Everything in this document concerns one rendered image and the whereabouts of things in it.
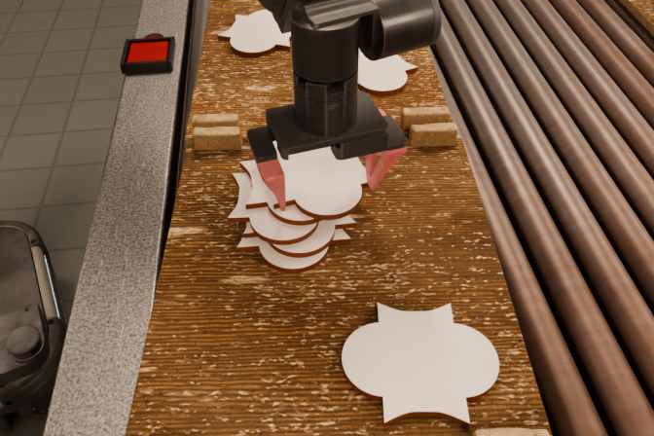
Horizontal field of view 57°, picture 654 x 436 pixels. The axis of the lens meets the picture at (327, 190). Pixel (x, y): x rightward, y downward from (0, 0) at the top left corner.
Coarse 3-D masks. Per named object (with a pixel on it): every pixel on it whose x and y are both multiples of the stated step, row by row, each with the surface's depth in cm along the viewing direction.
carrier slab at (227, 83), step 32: (224, 0) 105; (256, 0) 105; (224, 64) 90; (256, 64) 90; (288, 64) 90; (416, 64) 90; (224, 96) 84; (256, 96) 84; (288, 96) 84; (384, 96) 84; (416, 96) 84; (192, 128) 79
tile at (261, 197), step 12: (276, 144) 71; (252, 168) 68; (252, 180) 67; (252, 192) 65; (264, 192) 65; (252, 204) 64; (264, 204) 65; (276, 216) 63; (288, 216) 63; (300, 216) 63
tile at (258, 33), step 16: (240, 16) 99; (256, 16) 99; (224, 32) 95; (240, 32) 95; (256, 32) 95; (272, 32) 95; (288, 32) 95; (240, 48) 92; (256, 48) 92; (272, 48) 92; (288, 48) 93
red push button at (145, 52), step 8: (136, 48) 95; (144, 48) 95; (152, 48) 95; (160, 48) 95; (168, 48) 95; (128, 56) 93; (136, 56) 93; (144, 56) 93; (152, 56) 93; (160, 56) 93
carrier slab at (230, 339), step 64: (192, 192) 70; (384, 192) 70; (448, 192) 70; (192, 256) 63; (256, 256) 63; (384, 256) 63; (448, 256) 63; (192, 320) 58; (256, 320) 58; (320, 320) 58; (512, 320) 58; (192, 384) 53; (256, 384) 53; (320, 384) 53; (512, 384) 53
